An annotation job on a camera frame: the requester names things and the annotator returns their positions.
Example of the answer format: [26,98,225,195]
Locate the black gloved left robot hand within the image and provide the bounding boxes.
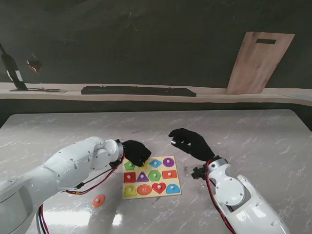
[121,139,152,168]

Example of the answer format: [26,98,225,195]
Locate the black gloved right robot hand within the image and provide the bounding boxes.
[168,128,216,162]

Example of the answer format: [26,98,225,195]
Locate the purple triangle puzzle piece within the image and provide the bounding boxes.
[136,171,150,183]

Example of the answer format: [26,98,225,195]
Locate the red square puzzle piece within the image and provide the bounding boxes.
[123,172,137,184]

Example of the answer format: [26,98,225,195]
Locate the yellow trapezoid puzzle piece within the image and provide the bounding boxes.
[123,185,138,197]

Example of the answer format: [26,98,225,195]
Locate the red heart puzzle piece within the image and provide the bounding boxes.
[152,182,167,195]

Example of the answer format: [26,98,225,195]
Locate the wooden shape puzzle board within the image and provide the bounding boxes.
[122,156,183,200]

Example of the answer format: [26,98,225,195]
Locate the blue dome puzzle piece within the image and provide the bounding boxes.
[166,184,180,195]

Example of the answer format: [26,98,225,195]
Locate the orange oval puzzle piece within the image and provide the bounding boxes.
[92,194,106,208]

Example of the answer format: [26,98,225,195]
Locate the wooden cutting board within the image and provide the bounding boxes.
[224,31,295,95]

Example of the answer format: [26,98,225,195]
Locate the long wooden shelf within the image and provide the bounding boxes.
[0,82,312,107]

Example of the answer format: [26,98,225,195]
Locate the black keyboard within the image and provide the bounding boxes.
[80,85,197,98]

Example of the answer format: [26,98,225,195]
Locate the thin flat wooden plate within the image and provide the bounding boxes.
[9,87,68,94]

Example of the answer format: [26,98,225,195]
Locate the black bottle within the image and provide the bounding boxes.
[0,43,29,91]

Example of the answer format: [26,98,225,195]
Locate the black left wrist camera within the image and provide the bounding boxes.
[109,159,123,170]

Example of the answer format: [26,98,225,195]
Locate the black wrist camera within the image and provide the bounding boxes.
[192,165,208,180]
[109,159,123,170]

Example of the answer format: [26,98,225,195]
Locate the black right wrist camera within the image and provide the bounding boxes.
[192,165,208,180]

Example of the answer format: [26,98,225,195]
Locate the left arm red black cables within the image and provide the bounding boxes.
[36,153,125,234]

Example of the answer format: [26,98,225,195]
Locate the arm red black cables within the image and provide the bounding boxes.
[206,162,237,234]
[36,153,125,234]

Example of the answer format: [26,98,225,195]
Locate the right arm red black cables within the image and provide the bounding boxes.
[206,162,237,234]

